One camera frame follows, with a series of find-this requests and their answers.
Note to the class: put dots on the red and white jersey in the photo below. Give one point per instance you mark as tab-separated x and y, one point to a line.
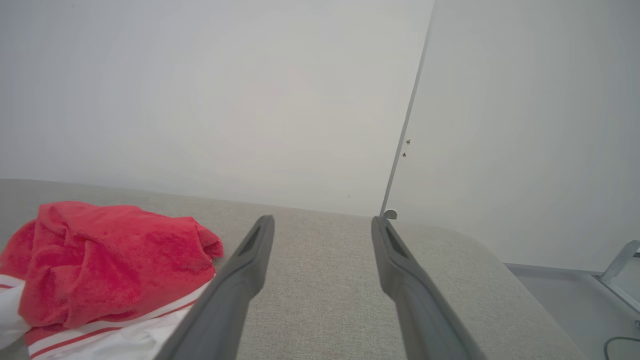
100	250

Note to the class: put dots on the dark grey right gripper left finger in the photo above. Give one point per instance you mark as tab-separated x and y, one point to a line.
227	300

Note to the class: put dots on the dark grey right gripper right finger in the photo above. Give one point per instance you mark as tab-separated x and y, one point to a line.
420	310

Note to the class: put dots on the white door panel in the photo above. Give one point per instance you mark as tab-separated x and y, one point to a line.
525	125

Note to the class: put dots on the grey metal frame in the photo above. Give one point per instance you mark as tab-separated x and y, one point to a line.
620	265

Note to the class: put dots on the small round metal door stopper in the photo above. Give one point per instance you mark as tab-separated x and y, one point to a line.
390	214

